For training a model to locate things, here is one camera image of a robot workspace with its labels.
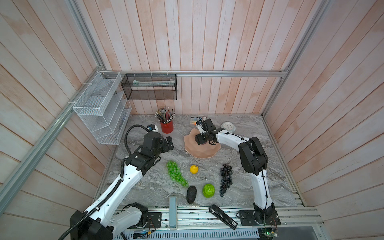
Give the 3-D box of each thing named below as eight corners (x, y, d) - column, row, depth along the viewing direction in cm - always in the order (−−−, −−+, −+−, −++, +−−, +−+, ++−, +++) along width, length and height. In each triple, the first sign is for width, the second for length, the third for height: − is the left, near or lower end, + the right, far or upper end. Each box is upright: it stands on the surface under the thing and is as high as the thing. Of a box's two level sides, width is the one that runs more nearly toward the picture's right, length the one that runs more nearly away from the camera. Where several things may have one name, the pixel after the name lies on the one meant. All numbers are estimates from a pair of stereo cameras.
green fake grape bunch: (179, 191, 85) (178, 188, 81) (165, 166, 94) (164, 163, 90) (188, 185, 87) (188, 182, 83) (174, 161, 96) (174, 158, 92)
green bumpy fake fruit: (203, 198, 82) (204, 194, 77) (202, 187, 86) (203, 183, 80) (213, 198, 82) (215, 194, 77) (212, 187, 86) (214, 183, 80)
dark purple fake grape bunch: (219, 196, 83) (221, 193, 79) (220, 167, 94) (221, 163, 90) (231, 198, 82) (233, 195, 78) (230, 168, 93) (232, 164, 89)
